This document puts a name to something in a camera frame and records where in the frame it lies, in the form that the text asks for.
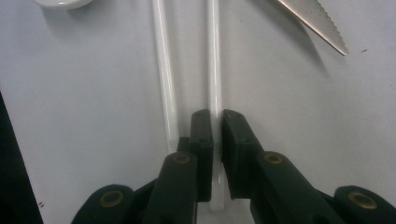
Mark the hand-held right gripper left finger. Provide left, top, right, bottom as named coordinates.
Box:
left=177, top=108, right=215, bottom=203

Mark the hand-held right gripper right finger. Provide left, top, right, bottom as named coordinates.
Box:
left=220, top=108, right=266, bottom=201

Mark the white chopstick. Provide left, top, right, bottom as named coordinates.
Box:
left=150, top=0, right=180, bottom=154
left=205, top=0, right=226, bottom=213

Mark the steel knife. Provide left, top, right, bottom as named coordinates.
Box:
left=276, top=0, right=349, bottom=57

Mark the white ceramic spoon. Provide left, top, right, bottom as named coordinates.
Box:
left=33, top=0, right=95, bottom=10

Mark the white table sheet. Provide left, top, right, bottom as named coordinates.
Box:
left=0, top=0, right=396, bottom=224

